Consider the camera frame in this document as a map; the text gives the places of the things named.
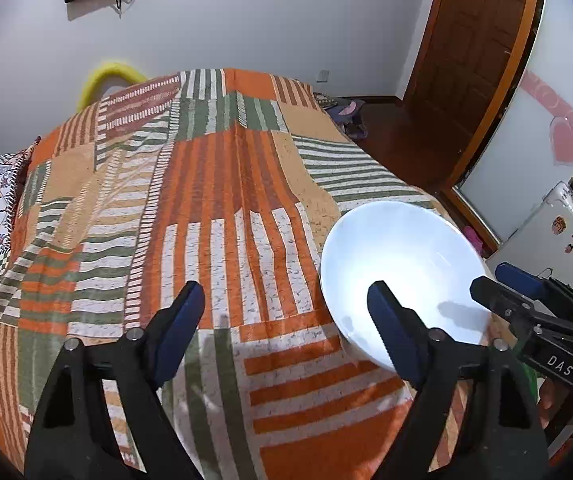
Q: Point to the brown wooden door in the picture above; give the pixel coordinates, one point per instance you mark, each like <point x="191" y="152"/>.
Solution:
<point x="466" y="60"/>

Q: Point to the orange striped patchwork blanket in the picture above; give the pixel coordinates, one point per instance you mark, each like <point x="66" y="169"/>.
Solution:
<point x="216" y="185"/>

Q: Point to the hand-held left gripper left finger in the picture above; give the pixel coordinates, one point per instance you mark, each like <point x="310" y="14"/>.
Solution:
<point x="181" y="330"/>

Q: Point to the pink slipper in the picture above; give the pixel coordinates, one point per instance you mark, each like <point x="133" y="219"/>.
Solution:
<point x="474" y="239"/>

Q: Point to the pink heart wall sticker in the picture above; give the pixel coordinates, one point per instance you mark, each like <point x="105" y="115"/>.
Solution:
<point x="569" y="140"/>

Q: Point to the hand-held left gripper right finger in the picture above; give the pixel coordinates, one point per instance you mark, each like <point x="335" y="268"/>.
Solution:
<point x="396" y="330"/>

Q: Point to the purple slipper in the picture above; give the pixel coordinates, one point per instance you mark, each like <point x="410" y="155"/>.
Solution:
<point x="350" y="109"/>
<point x="357" y="130"/>

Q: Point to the white bowl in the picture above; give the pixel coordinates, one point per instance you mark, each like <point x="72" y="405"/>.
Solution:
<point x="406" y="250"/>

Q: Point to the white wall socket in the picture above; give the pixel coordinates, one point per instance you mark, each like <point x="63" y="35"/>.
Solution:
<point x="322" y="75"/>

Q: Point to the yellow fuzzy hoop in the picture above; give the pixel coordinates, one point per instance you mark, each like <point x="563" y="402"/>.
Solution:
<point x="97" y="76"/>

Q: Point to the pink ribbon wall sticker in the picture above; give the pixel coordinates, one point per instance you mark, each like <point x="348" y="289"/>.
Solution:
<point x="546" y="92"/>

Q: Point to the person's right hand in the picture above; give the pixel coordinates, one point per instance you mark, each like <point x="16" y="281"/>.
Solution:
<point x="548" y="402"/>

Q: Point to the white mini fridge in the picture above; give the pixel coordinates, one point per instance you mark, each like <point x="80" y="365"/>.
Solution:
<point x="531" y="245"/>

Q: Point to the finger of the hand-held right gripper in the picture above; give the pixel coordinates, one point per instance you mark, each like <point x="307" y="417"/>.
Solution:
<point x="516" y="277"/>
<point x="501" y="300"/>

